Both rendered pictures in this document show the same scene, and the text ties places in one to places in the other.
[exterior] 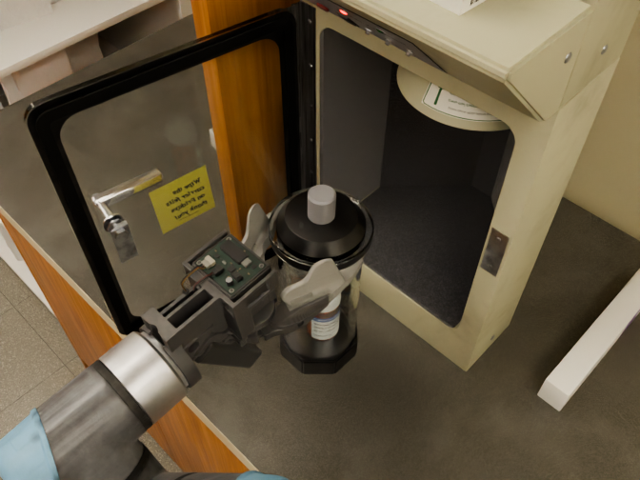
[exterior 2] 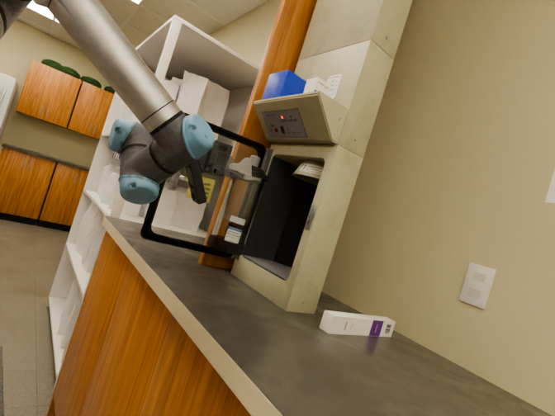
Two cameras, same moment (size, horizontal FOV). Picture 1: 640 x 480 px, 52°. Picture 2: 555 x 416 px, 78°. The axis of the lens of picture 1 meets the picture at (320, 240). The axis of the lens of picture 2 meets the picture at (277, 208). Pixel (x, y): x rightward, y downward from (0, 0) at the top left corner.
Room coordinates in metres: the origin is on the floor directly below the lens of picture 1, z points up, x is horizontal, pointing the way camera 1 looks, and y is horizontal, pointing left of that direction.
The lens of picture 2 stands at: (-0.48, -0.25, 1.18)
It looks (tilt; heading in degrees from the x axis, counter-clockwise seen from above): 1 degrees up; 9
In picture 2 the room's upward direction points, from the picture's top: 18 degrees clockwise
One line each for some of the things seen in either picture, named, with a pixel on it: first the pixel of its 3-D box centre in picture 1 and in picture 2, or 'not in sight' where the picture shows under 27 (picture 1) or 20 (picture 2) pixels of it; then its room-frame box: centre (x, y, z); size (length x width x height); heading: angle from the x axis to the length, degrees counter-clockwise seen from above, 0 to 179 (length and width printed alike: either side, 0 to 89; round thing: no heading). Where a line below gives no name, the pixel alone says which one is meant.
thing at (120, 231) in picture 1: (123, 241); (173, 181); (0.49, 0.23, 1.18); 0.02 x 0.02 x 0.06; 36
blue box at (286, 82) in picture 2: not in sight; (286, 92); (0.57, 0.00, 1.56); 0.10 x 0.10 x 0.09; 46
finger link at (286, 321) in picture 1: (283, 308); (226, 172); (0.35, 0.04, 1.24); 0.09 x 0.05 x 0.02; 111
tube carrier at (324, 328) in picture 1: (319, 286); (238, 208); (0.44, 0.00, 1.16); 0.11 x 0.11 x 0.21
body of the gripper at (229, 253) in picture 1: (213, 310); (203, 156); (0.34, 0.10, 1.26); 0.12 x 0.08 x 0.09; 136
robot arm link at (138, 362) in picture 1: (145, 371); not in sight; (0.28, 0.16, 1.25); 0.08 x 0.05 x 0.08; 46
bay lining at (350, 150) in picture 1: (454, 143); (308, 219); (0.65, -0.18, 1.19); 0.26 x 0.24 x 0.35; 46
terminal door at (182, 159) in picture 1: (196, 190); (206, 189); (0.56, 0.15, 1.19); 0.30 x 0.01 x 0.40; 126
